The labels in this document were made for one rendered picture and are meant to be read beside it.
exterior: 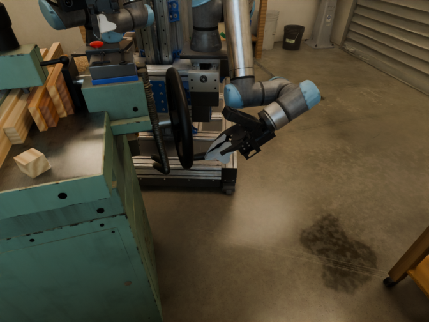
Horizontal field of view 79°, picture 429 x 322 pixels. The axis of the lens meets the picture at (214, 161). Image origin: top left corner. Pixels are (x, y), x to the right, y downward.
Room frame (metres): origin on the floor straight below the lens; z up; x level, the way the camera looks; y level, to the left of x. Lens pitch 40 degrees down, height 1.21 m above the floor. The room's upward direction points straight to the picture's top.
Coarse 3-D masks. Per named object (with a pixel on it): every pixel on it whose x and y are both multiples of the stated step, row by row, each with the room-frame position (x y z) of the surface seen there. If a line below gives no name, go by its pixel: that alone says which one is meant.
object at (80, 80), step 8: (72, 56) 0.64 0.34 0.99; (72, 64) 0.61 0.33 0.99; (64, 72) 0.56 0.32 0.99; (72, 72) 0.59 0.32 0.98; (72, 80) 0.56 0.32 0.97; (80, 80) 0.60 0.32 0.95; (72, 88) 0.56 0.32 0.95; (80, 88) 0.61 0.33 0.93; (72, 96) 0.56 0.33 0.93; (80, 96) 0.58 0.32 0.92; (80, 104) 0.56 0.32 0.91
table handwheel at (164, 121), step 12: (168, 72) 0.67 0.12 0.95; (168, 84) 0.75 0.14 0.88; (180, 84) 0.60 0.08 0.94; (168, 96) 0.77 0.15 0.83; (180, 96) 0.57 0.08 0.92; (180, 108) 0.55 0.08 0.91; (168, 120) 0.64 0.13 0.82; (180, 120) 0.54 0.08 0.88; (180, 132) 0.68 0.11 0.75; (180, 144) 0.69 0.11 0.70; (192, 144) 0.53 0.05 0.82; (180, 156) 0.64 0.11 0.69; (192, 156) 0.53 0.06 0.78
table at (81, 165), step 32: (32, 128) 0.47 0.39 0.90; (64, 128) 0.47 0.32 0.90; (96, 128) 0.47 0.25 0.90; (128, 128) 0.54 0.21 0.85; (64, 160) 0.37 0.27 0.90; (96, 160) 0.37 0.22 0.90; (0, 192) 0.29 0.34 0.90; (32, 192) 0.30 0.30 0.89; (64, 192) 0.31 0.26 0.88; (96, 192) 0.32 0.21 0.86
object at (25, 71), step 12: (24, 48) 0.57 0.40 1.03; (36, 48) 0.60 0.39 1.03; (0, 60) 0.53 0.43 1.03; (12, 60) 0.53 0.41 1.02; (24, 60) 0.54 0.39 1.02; (36, 60) 0.57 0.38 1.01; (0, 72) 0.53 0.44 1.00; (12, 72) 0.53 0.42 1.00; (24, 72) 0.54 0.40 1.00; (36, 72) 0.54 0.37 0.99; (48, 72) 0.60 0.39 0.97; (0, 84) 0.52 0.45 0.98; (12, 84) 0.53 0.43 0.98; (24, 84) 0.53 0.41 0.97; (36, 84) 0.54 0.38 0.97
